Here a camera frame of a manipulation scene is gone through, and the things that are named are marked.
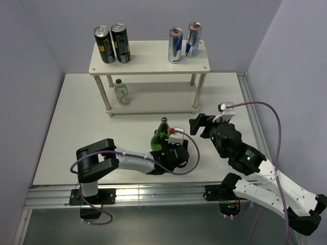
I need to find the black can right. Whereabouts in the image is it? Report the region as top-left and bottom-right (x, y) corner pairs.
(111, 23), (131, 64)

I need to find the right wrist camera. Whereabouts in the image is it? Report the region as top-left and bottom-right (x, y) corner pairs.
(213, 102), (236, 123)

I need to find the green glass bottle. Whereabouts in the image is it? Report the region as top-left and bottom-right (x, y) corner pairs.
(150, 130), (163, 151)
(158, 117), (170, 138)

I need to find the silver can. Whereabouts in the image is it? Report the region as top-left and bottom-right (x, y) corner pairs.
(185, 22), (202, 58)
(168, 28), (183, 63)

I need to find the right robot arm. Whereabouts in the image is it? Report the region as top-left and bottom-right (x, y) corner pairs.
(189, 113), (326, 236)

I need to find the clear soda bottle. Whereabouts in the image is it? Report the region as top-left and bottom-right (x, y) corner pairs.
(114, 79), (130, 106)

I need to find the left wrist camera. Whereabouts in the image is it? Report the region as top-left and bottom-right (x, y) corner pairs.
(168, 128), (185, 145)

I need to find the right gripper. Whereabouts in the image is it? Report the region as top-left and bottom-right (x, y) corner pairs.
(189, 113), (230, 158)

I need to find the aluminium rail frame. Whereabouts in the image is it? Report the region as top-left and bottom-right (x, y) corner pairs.
(12, 72), (302, 245)

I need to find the black can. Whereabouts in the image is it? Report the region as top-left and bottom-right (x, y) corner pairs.
(111, 23), (131, 64)
(94, 26), (115, 63)

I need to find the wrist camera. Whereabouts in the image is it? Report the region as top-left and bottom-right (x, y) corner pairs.
(213, 102), (236, 123)
(168, 128), (185, 145)

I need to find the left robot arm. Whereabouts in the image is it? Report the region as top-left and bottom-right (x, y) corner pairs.
(76, 138), (190, 204)

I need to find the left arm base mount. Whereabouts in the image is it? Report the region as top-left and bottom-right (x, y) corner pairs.
(68, 188), (116, 226)

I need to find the green glass bottle front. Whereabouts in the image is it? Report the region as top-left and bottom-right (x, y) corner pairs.
(150, 130), (163, 151)

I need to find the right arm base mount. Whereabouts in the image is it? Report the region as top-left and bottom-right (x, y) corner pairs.
(203, 184), (241, 219)

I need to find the white two-tier shelf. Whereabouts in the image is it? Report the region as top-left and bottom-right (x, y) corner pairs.
(89, 40), (210, 117)

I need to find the black can left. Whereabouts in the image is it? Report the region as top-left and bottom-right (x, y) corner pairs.
(94, 26), (115, 63)

